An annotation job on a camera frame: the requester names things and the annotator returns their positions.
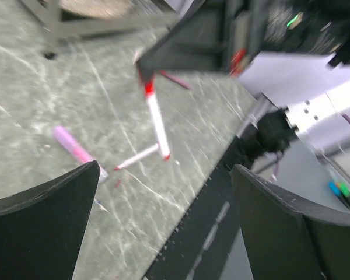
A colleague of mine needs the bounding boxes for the pink highlighter pen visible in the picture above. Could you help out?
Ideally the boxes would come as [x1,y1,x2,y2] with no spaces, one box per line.
[51,125,109,184]

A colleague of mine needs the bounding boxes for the steel dish rack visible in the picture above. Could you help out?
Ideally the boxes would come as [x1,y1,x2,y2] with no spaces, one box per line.
[20,1,178,60]

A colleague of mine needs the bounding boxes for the thick white red marker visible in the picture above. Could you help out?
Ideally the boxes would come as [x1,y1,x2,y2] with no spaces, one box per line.
[145,92,170,160]

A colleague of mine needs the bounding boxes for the thin white red pen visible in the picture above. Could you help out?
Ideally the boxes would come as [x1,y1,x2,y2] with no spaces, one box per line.
[114,143,159,170]

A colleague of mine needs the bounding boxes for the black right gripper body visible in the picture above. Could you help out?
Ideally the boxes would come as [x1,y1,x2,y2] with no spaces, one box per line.
[136,1,268,81]

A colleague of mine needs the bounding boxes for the markers on side table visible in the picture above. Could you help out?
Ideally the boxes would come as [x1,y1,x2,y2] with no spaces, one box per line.
[328,181,350,210]

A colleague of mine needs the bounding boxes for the black base bar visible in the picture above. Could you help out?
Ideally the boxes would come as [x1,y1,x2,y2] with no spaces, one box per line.
[143,138,240,280]

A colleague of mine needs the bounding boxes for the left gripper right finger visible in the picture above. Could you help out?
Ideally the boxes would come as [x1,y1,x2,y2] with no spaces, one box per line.
[231,165,350,280]

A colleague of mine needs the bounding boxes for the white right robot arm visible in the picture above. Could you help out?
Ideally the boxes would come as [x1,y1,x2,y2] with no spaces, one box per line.
[136,1,350,102]

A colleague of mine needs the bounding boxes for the red marker cap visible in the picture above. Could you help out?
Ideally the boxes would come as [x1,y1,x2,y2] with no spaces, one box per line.
[138,69,155,99]

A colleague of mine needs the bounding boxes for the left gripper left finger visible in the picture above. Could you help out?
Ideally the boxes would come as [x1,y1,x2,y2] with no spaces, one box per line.
[0,161,100,279]

